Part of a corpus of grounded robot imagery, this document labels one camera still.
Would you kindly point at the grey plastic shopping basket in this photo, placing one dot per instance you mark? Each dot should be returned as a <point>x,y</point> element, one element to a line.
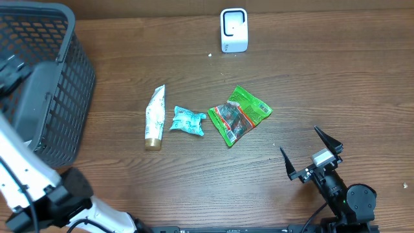
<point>47,80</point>

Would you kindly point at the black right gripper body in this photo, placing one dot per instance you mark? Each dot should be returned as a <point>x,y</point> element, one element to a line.
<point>303,177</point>

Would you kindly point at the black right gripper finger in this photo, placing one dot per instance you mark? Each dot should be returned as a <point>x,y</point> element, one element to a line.
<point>289,167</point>
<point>333,145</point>

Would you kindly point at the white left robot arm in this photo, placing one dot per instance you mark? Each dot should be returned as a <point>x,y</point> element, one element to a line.
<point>41,196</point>

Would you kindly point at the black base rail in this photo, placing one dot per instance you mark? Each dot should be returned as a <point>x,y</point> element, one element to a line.
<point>288,229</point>

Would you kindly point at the green haribo candy bag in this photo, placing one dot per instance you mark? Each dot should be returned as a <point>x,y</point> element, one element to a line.
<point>241,113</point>

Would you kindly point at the teal packet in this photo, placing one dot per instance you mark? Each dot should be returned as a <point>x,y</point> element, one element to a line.
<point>187,121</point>

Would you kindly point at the white tube with gold cap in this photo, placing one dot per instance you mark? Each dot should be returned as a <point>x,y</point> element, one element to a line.
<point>155,118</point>

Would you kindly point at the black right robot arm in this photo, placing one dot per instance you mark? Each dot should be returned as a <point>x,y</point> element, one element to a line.
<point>346,208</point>

